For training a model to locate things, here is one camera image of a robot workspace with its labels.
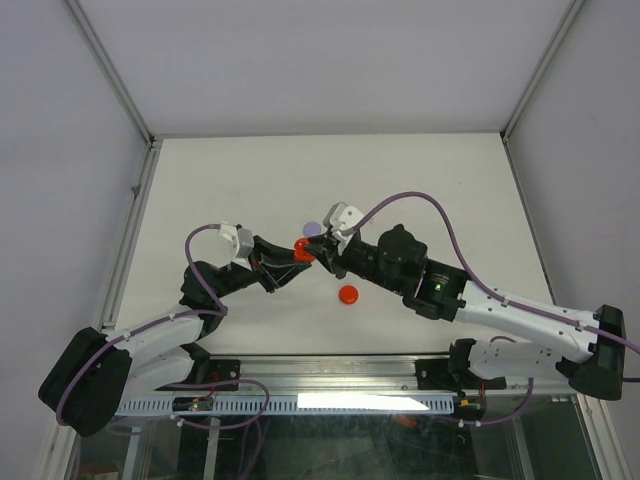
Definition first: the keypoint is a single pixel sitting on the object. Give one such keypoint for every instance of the orange earbud case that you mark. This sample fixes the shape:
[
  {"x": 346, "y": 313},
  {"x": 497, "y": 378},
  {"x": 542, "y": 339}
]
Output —
[
  {"x": 300, "y": 252},
  {"x": 348, "y": 294}
]

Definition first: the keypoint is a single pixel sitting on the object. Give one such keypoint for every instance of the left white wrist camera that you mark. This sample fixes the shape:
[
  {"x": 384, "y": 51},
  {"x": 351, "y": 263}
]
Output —
[{"x": 241, "y": 241}]

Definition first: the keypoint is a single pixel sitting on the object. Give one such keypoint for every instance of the purple earbud case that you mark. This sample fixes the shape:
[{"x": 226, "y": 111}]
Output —
[{"x": 311, "y": 229}]

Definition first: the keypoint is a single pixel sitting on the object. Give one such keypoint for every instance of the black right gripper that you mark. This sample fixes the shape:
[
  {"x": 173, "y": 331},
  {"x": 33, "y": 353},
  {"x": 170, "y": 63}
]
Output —
[{"x": 326, "y": 251}]

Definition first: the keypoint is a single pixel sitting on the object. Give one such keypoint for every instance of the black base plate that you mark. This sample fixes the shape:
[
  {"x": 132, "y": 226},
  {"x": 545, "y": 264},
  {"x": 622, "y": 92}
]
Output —
[
  {"x": 211, "y": 373},
  {"x": 432, "y": 374}
]

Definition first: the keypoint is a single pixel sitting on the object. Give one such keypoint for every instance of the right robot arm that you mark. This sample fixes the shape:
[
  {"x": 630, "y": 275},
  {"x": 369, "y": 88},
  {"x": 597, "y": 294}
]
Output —
[{"x": 555, "y": 343}]

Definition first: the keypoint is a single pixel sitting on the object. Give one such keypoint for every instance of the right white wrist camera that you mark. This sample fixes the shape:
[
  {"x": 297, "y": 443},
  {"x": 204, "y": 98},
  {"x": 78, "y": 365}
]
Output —
[{"x": 340, "y": 222}]

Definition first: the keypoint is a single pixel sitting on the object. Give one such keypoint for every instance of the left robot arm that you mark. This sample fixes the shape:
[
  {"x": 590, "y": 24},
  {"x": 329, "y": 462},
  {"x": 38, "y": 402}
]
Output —
[{"x": 97, "y": 372}]

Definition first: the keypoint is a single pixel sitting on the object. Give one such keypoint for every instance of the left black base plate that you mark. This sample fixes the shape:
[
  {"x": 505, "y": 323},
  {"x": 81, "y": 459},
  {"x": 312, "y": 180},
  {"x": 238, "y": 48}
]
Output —
[{"x": 211, "y": 373}]

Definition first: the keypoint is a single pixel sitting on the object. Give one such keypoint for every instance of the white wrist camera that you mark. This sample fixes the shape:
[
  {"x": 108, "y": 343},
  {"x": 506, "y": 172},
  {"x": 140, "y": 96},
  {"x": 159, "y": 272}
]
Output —
[
  {"x": 340, "y": 222},
  {"x": 241, "y": 241}
]

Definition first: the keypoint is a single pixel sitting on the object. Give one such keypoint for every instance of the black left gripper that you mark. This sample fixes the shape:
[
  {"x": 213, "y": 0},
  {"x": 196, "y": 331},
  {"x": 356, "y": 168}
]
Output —
[{"x": 270, "y": 264}]

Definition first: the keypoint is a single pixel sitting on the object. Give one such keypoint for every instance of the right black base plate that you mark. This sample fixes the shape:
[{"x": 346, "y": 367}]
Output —
[{"x": 432, "y": 374}]

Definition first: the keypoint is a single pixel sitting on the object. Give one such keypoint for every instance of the aluminium mounting rail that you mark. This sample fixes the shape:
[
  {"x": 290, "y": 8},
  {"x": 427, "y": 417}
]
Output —
[{"x": 383, "y": 374}]

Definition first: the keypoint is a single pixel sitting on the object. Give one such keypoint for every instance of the white slotted cable duct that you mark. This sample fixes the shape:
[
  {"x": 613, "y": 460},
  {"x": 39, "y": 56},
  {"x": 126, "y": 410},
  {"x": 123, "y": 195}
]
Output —
[{"x": 298, "y": 404}]

